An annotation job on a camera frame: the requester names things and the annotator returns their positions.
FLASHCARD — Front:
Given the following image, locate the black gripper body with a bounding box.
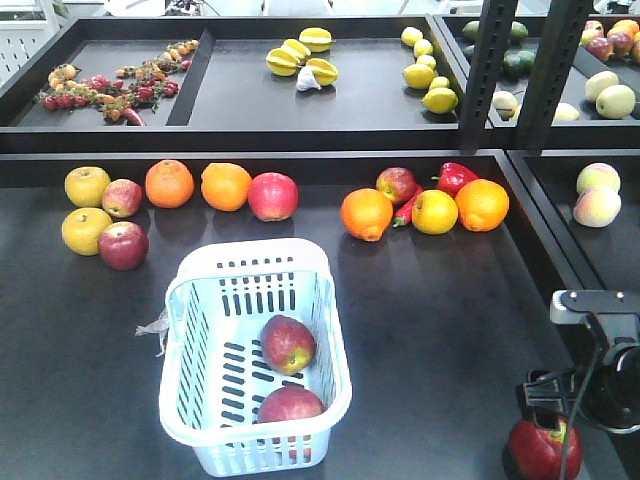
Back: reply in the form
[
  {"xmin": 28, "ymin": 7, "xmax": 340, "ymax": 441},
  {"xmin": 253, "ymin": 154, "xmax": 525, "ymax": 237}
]
[{"xmin": 522, "ymin": 342, "xmax": 639, "ymax": 434}]

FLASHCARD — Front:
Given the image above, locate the dark red apple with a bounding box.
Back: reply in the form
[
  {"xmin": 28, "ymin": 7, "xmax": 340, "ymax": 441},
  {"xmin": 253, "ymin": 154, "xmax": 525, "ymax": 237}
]
[
  {"xmin": 508, "ymin": 419, "xmax": 567, "ymax": 480},
  {"xmin": 376, "ymin": 167, "xmax": 417, "ymax": 206},
  {"xmin": 257, "ymin": 386, "xmax": 325, "ymax": 423},
  {"xmin": 98, "ymin": 221, "xmax": 149, "ymax": 271},
  {"xmin": 260, "ymin": 315, "xmax": 316, "ymax": 376}
]

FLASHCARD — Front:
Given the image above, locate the light blue plastic basket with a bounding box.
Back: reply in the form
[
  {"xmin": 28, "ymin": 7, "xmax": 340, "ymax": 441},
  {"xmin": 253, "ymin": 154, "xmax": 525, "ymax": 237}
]
[{"xmin": 159, "ymin": 238, "xmax": 352, "ymax": 477}]

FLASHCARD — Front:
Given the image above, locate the pale peach front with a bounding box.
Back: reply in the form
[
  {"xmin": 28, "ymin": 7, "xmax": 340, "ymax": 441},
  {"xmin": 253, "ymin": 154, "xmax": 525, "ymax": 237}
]
[{"xmin": 573, "ymin": 185, "xmax": 622, "ymax": 228}]

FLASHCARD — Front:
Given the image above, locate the pale peach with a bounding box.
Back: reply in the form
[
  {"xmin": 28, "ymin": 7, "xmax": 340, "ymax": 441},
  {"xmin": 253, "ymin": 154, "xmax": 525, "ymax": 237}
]
[
  {"xmin": 573, "ymin": 185, "xmax": 622, "ymax": 228},
  {"xmin": 576, "ymin": 162, "xmax": 621, "ymax": 195}
]

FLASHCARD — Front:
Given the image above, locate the pale peach back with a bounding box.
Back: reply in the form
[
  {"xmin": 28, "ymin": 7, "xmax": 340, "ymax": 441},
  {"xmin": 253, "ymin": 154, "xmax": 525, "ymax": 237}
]
[{"xmin": 576, "ymin": 162, "xmax": 621, "ymax": 195}]

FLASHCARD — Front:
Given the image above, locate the orange right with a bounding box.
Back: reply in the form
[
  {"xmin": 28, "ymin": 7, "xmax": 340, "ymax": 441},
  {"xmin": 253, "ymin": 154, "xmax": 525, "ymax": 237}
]
[{"xmin": 454, "ymin": 179, "xmax": 510, "ymax": 232}]

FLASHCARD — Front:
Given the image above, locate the yellow round fruit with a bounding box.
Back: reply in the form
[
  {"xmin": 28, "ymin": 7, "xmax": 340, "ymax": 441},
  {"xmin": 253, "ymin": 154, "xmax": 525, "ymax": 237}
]
[{"xmin": 412, "ymin": 189, "xmax": 458, "ymax": 235}]

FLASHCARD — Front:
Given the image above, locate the red bell pepper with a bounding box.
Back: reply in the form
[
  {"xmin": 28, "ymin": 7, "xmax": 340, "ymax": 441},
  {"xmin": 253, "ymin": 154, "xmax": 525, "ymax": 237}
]
[{"xmin": 432, "ymin": 162, "xmax": 479, "ymax": 198}]

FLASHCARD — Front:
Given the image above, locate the red chili pepper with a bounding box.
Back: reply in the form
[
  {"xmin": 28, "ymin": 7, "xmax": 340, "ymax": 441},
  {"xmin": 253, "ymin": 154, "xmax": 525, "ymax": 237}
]
[{"xmin": 391, "ymin": 185, "xmax": 424, "ymax": 228}]

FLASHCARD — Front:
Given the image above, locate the black wooden fruit display stand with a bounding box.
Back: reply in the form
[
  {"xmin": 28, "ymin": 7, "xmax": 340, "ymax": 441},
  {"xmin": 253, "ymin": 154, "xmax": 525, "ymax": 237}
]
[{"xmin": 1, "ymin": 18, "xmax": 639, "ymax": 479}]

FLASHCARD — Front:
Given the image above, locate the dark red apple behind oranges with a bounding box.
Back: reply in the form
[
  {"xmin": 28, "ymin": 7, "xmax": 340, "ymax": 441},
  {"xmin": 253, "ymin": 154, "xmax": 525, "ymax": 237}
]
[{"xmin": 376, "ymin": 167, "xmax": 417, "ymax": 206}]

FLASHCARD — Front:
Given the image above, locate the orange with navel left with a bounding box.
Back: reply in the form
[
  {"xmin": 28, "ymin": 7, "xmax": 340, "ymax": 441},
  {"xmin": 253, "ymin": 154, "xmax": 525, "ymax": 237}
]
[{"xmin": 340, "ymin": 188, "xmax": 394, "ymax": 242}]

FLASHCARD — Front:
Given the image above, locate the red apple beside oranges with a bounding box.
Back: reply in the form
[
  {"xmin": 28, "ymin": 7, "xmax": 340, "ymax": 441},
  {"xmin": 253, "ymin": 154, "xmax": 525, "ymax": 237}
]
[{"xmin": 248, "ymin": 172, "xmax": 299, "ymax": 222}]

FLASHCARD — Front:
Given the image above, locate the white garlic bulb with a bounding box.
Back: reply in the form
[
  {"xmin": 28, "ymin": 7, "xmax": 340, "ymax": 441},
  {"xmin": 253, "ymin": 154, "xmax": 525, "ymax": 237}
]
[{"xmin": 296, "ymin": 66, "xmax": 322, "ymax": 92}]

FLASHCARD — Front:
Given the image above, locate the yellow starfruit back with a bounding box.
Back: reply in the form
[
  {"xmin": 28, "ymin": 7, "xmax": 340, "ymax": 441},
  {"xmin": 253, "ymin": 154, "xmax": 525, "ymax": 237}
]
[{"xmin": 298, "ymin": 27, "xmax": 333, "ymax": 53}]

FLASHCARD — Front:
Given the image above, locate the orange far left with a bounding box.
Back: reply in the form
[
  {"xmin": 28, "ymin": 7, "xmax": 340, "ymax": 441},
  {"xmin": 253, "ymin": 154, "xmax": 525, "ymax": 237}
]
[{"xmin": 145, "ymin": 159, "xmax": 195, "ymax": 209}]

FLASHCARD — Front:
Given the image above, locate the small pink apple left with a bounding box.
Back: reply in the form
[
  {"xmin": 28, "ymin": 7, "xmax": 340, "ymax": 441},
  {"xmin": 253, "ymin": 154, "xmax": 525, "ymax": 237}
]
[{"xmin": 102, "ymin": 179, "xmax": 144, "ymax": 219}]

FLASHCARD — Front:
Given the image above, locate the yellow apple front left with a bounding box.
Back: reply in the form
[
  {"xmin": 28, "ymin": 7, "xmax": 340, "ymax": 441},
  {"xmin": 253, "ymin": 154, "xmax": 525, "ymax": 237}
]
[{"xmin": 61, "ymin": 207, "xmax": 113, "ymax": 256}]

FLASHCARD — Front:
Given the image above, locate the yellow apple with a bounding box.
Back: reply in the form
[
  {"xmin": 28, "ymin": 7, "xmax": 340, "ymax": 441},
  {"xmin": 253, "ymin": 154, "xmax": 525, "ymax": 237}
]
[
  {"xmin": 64, "ymin": 166, "xmax": 111, "ymax": 208},
  {"xmin": 61, "ymin": 207, "xmax": 113, "ymax": 256}
]

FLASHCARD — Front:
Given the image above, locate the cherry tomato vine cluster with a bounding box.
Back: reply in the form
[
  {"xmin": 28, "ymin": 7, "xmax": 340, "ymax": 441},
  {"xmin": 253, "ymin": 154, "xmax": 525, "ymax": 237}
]
[{"xmin": 33, "ymin": 39, "xmax": 200, "ymax": 126}]

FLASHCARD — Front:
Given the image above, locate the yellow apple back left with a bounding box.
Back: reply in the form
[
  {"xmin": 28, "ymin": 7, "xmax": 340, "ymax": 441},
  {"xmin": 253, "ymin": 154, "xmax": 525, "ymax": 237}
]
[{"xmin": 64, "ymin": 166, "xmax": 111, "ymax": 208}]

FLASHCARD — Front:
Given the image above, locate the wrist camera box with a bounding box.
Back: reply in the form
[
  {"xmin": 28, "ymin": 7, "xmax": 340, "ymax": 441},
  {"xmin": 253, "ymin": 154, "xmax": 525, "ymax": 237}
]
[{"xmin": 550, "ymin": 290, "xmax": 639, "ymax": 351}]

